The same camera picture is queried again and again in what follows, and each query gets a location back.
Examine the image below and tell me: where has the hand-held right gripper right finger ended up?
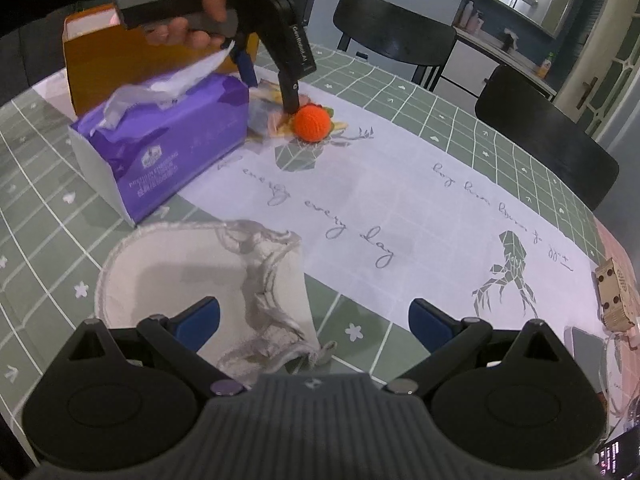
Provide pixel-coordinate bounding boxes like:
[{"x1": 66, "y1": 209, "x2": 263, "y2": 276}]
[{"x1": 382, "y1": 298, "x2": 576, "y2": 395}]

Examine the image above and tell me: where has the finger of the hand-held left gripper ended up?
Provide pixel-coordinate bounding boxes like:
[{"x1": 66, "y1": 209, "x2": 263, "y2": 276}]
[
  {"x1": 277, "y1": 69, "x2": 302, "y2": 114},
  {"x1": 232, "y1": 34, "x2": 259, "y2": 87}
]

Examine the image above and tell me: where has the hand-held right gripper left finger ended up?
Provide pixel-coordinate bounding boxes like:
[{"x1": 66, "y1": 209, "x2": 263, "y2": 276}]
[{"x1": 65, "y1": 296, "x2": 246, "y2": 396}]

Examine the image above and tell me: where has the orange crocheted ball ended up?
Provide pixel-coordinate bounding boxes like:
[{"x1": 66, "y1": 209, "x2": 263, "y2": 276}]
[{"x1": 291, "y1": 102, "x2": 334, "y2": 142}]

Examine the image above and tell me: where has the white storage box orange outside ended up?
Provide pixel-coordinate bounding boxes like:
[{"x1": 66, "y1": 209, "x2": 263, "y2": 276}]
[{"x1": 62, "y1": 4, "x2": 261, "y2": 118}]

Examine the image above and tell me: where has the clear packet of crocheted flowers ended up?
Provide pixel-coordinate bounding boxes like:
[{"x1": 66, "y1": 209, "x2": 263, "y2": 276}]
[{"x1": 247, "y1": 80, "x2": 352, "y2": 151}]

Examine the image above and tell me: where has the white tissue sheet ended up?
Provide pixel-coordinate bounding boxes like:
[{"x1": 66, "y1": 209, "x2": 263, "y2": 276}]
[{"x1": 102, "y1": 42, "x2": 236, "y2": 133}]

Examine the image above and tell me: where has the purple tissue pack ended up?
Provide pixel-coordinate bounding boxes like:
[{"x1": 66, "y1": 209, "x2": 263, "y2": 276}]
[{"x1": 67, "y1": 71, "x2": 251, "y2": 227}]

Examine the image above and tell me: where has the black wooden chair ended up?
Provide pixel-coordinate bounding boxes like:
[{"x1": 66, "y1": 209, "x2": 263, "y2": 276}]
[
  {"x1": 474, "y1": 65, "x2": 621, "y2": 212},
  {"x1": 332, "y1": 0, "x2": 458, "y2": 92}
]

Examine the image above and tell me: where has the white printed table runner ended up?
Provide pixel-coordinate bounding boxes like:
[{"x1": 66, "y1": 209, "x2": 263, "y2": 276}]
[{"x1": 175, "y1": 77, "x2": 608, "y2": 363}]

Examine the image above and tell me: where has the grey phone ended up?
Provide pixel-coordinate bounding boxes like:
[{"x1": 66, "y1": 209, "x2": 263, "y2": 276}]
[{"x1": 564, "y1": 326, "x2": 608, "y2": 401}]

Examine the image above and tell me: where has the white low cabinet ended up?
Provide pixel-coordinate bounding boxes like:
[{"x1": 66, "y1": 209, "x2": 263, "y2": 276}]
[{"x1": 440, "y1": 25, "x2": 559, "y2": 102}]

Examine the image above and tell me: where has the pink bottle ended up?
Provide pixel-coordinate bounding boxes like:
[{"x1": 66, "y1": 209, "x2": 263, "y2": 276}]
[{"x1": 459, "y1": 0, "x2": 484, "y2": 32}]

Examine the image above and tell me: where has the small wooden box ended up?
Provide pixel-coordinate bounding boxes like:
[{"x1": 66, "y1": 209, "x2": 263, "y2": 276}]
[{"x1": 594, "y1": 257, "x2": 640, "y2": 332}]

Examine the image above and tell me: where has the clear plastic bag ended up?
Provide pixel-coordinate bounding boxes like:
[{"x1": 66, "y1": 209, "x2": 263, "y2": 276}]
[{"x1": 597, "y1": 332, "x2": 640, "y2": 417}]

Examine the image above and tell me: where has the pink mat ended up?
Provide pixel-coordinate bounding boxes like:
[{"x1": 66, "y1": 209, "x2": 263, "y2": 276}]
[{"x1": 594, "y1": 219, "x2": 640, "y2": 281}]

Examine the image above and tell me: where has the phone with lit screen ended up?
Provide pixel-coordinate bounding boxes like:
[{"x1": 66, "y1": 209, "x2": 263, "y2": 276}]
[{"x1": 595, "y1": 429, "x2": 640, "y2": 479}]

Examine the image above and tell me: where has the green panelled door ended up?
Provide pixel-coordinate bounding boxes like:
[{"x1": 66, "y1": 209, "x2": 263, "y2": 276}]
[{"x1": 551, "y1": 0, "x2": 640, "y2": 137}]

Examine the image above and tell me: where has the white drawstring bag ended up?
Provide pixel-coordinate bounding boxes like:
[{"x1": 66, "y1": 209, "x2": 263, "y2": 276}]
[{"x1": 94, "y1": 219, "x2": 337, "y2": 376}]

